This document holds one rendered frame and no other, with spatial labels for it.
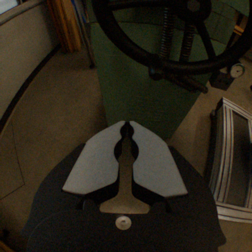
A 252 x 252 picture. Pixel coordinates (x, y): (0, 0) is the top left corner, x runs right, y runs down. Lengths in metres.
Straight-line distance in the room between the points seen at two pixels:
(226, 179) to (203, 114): 0.63
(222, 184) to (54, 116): 1.25
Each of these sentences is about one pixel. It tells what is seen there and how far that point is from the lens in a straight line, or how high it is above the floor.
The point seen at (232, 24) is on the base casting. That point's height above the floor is 0.79.
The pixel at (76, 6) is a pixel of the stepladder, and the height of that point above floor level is 0.68.
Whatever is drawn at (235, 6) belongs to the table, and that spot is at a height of 0.85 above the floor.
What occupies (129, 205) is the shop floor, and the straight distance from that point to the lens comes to 0.83.
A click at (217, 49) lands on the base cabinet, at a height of 0.68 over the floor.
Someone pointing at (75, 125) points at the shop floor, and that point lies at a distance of 1.01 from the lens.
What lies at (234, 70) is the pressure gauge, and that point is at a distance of 0.49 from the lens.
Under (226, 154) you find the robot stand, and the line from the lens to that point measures 0.85.
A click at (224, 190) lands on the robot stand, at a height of 0.23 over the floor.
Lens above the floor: 0.82
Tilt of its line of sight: 61 degrees down
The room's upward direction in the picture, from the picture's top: straight up
